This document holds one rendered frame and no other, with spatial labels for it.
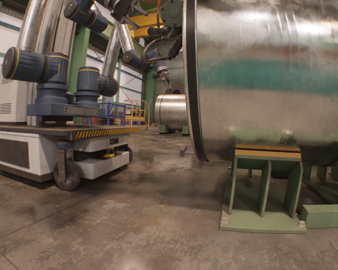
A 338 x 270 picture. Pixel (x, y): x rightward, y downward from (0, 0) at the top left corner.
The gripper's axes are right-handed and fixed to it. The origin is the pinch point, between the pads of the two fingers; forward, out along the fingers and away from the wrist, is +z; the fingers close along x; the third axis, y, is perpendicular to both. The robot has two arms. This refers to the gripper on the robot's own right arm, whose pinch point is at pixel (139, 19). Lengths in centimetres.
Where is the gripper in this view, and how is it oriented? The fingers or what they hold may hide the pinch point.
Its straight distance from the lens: 97.7
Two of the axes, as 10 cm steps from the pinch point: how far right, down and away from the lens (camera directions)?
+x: 5.8, -5.7, -5.8
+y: -3.6, 4.7, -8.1
